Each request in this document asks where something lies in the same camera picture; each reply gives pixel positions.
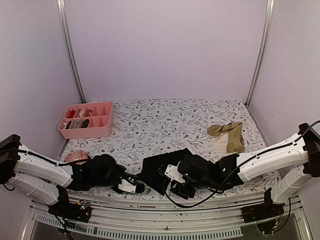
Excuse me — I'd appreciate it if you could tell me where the red patterned bowl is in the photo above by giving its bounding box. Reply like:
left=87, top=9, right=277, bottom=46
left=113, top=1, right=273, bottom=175
left=64, top=150, right=91, bottom=165

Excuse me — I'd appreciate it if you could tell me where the left aluminium corner post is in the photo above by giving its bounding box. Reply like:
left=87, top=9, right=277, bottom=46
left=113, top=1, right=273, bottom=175
left=56, top=0, right=87, bottom=104

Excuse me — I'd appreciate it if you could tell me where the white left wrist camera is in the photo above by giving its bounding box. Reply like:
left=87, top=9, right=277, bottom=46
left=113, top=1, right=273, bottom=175
left=117, top=179, right=145, bottom=194

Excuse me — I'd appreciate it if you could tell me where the pink divided organizer box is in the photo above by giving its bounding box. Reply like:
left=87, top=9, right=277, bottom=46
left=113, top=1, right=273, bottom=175
left=57, top=101, right=114, bottom=140

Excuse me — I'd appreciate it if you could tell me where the red rolled cloth in box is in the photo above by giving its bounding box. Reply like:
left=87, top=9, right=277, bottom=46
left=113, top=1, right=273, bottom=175
left=66, top=109, right=76, bottom=119

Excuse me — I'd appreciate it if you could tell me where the aluminium corner post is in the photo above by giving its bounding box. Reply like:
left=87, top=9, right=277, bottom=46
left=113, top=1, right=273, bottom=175
left=56, top=0, right=87, bottom=104
left=245, top=0, right=275, bottom=109

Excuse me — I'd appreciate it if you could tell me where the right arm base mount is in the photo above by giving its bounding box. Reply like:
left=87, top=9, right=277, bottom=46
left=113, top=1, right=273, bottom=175
left=241, top=187, right=284, bottom=223

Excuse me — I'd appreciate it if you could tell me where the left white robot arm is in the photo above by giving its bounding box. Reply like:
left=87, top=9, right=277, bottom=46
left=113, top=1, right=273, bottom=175
left=0, top=134, right=125, bottom=191

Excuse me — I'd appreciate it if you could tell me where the black white-striped underwear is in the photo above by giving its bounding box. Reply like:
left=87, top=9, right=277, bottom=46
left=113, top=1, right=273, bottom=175
left=137, top=148, right=193, bottom=196

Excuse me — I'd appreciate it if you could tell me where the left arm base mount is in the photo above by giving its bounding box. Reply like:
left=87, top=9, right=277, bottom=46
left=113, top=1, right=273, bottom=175
left=48, top=185, right=92, bottom=223

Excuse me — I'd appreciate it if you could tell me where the black rolled cloth in box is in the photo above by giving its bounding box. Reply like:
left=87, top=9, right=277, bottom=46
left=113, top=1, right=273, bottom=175
left=81, top=118, right=90, bottom=128

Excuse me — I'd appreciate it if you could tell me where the tan beige underwear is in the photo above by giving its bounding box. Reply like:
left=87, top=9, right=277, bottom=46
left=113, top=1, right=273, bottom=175
left=207, top=122, right=245, bottom=154

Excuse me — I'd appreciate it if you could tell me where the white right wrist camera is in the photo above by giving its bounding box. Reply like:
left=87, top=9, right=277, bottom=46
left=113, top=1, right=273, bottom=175
left=164, top=164, right=185, bottom=184

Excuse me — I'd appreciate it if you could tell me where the right aluminium corner post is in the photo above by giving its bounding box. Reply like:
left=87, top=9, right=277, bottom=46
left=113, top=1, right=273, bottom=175
left=245, top=0, right=275, bottom=109

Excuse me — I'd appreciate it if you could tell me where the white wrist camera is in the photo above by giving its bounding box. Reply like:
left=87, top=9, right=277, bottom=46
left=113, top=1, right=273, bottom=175
left=164, top=164, right=185, bottom=184
left=117, top=179, right=145, bottom=194

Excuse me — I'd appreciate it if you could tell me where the floral patterned table cloth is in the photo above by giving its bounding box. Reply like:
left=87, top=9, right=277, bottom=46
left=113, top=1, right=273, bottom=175
left=51, top=98, right=282, bottom=201

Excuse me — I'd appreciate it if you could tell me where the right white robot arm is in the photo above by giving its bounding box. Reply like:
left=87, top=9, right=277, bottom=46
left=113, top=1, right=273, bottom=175
left=164, top=121, right=320, bottom=218

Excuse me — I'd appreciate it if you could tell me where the aluminium front rail frame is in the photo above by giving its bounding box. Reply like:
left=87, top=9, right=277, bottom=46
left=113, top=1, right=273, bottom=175
left=20, top=193, right=316, bottom=240

